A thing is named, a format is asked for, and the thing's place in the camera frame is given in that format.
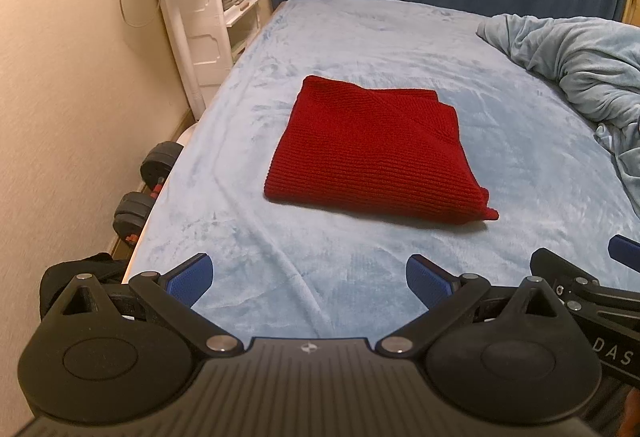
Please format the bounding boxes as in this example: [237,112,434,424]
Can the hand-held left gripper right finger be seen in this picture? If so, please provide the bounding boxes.
[375,254,569,359]

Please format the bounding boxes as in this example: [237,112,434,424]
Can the white standing fan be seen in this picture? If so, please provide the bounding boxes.
[120,0,236,120]

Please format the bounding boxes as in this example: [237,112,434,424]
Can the grey-blue duvet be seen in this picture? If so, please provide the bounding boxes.
[475,13,640,218]

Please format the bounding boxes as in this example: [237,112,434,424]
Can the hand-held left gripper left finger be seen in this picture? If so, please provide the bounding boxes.
[42,253,246,361]

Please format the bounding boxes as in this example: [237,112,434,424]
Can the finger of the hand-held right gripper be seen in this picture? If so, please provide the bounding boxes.
[608,234,640,275]
[530,247,603,290]

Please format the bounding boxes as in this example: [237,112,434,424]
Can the bed with light blue sheet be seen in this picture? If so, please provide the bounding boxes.
[122,0,640,343]

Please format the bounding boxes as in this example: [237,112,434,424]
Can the black dumbbell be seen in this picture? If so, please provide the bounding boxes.
[113,190,157,249]
[140,141,187,195]

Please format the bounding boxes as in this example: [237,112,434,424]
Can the red knit sweater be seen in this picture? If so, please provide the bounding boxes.
[263,74,501,225]

